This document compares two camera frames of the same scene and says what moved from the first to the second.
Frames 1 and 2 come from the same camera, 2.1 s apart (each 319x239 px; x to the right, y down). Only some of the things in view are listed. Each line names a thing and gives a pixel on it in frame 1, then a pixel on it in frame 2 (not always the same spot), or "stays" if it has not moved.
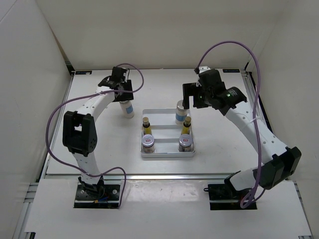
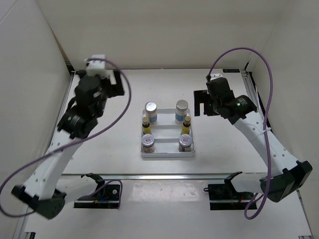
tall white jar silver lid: (127, 108) → (151, 111)
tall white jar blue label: (181, 113) stays
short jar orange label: (185, 143) stays
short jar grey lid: (147, 142) stays
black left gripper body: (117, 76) → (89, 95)
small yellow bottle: (185, 129) stays
